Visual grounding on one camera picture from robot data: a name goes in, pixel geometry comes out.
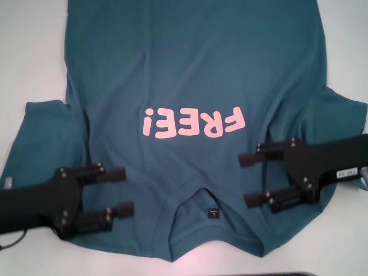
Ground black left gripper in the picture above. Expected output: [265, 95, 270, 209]
[0, 162, 135, 240]

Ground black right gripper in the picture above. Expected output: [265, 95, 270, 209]
[238, 136, 368, 214]

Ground blue shirt with pink print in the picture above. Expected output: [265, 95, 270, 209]
[0, 0, 368, 257]

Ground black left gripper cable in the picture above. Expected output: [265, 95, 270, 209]
[0, 228, 27, 251]

